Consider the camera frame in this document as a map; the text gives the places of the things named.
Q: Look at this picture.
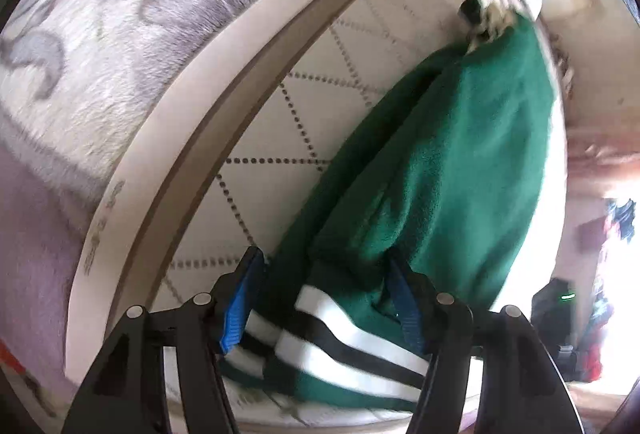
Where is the green varsity jacket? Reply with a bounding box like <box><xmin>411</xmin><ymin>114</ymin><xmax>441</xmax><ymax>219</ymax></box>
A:
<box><xmin>220</xmin><ymin>17</ymin><xmax>555</xmax><ymax>411</ymax></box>

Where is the pile of clothes on desk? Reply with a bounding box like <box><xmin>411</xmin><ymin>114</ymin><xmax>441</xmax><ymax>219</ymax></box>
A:
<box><xmin>579</xmin><ymin>198</ymin><xmax>639</xmax><ymax>394</ymax></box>

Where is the purple floral bed blanket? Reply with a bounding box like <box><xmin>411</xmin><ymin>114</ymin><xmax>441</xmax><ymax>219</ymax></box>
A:
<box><xmin>1</xmin><ymin>0</ymin><xmax>257</xmax><ymax>399</ymax></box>

